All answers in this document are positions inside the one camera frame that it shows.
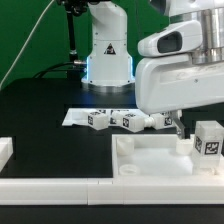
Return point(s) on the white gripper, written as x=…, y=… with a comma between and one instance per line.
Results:
x=167, y=79

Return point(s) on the white square table top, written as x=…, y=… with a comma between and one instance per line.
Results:
x=154, y=155

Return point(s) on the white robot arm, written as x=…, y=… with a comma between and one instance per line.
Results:
x=109, y=66

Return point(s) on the white tag sheet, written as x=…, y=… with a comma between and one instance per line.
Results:
x=78, y=116

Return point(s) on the white left fence bar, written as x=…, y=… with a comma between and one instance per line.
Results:
x=6, y=150

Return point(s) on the white fence bar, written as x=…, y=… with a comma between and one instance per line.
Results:
x=124, y=191
x=6, y=150

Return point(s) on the white front fence bar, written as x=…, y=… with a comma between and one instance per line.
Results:
x=124, y=191

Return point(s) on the black camera pole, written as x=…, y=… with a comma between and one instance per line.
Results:
x=73, y=8

